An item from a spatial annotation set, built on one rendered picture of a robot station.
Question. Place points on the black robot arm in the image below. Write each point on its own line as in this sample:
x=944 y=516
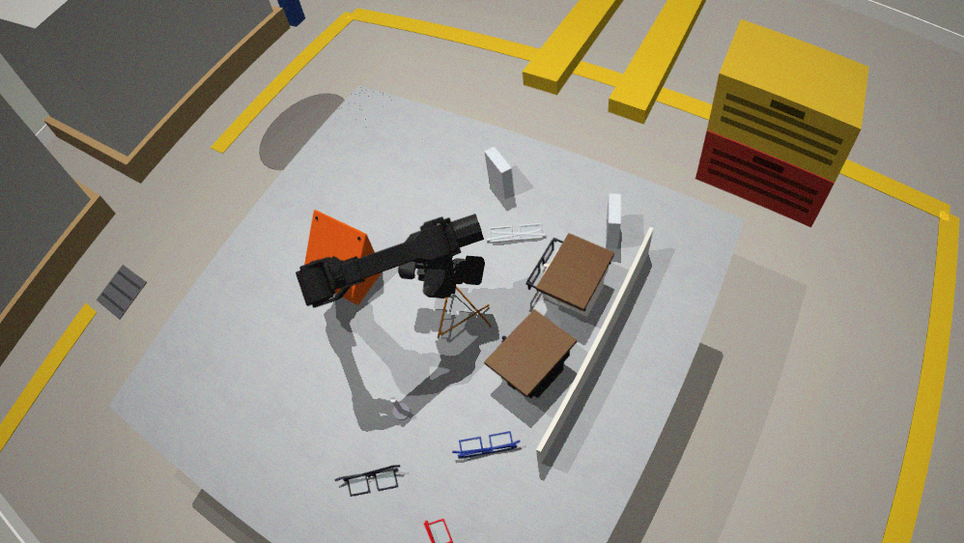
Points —
x=434 y=242

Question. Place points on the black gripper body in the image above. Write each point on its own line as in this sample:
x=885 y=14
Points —
x=471 y=269

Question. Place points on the black square-framed glasses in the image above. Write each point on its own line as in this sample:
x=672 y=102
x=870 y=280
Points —
x=384 y=477

